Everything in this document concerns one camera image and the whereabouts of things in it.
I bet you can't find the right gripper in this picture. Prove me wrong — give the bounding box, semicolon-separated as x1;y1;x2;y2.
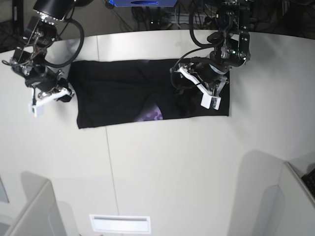
24;67;72;103

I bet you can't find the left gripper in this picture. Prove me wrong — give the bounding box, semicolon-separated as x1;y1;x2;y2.
173;61;229;95

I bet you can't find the black T-shirt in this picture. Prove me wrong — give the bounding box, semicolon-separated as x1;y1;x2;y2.
68;59;230;128

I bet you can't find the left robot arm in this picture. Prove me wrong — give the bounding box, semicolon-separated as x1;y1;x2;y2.
170;0;251;92

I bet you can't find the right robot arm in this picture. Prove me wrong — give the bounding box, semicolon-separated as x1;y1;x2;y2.
2;0;85;106

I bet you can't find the white power strip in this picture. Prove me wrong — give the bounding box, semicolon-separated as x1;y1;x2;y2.
169;13;214;25

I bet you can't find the blue box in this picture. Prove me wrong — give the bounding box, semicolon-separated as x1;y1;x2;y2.
109;0;177;7

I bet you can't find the white table slot plate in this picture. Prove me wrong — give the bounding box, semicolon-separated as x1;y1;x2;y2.
90;214;152;234

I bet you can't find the black keyboard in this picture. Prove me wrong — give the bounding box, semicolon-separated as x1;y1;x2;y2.
302;170;315;196

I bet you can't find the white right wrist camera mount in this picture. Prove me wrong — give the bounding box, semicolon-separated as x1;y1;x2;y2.
29;87;75;118

